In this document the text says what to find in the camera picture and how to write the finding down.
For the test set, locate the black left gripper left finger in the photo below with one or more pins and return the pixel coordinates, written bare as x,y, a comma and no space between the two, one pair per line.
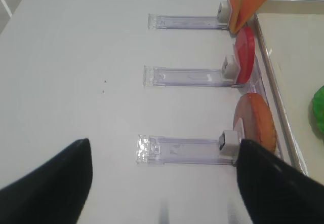
55,192

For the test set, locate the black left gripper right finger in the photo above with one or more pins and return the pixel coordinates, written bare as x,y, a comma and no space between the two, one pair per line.
275,192

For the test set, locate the bread bun slice left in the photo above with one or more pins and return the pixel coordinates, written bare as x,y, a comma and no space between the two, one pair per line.
257,120

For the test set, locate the green lettuce leaf on tray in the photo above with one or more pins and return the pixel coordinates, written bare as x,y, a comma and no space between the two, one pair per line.
317,111

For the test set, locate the upright red tomato slice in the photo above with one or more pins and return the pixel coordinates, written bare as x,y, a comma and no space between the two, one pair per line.
244,48

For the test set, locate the right orange cheese slice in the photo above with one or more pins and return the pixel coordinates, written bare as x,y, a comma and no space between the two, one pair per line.
251,3

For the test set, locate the left long clear strip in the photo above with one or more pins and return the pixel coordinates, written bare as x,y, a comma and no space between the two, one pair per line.
263,86

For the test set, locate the white metal tray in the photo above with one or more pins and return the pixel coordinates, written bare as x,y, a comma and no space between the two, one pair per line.
290,33

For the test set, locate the clear bread holder rail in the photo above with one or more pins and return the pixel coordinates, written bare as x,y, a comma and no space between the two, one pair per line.
168,150

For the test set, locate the clear tomato holder rail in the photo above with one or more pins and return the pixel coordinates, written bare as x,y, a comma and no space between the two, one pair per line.
227,76

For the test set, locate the clear cheese holder rail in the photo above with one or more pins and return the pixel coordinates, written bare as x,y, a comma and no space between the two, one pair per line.
218,22

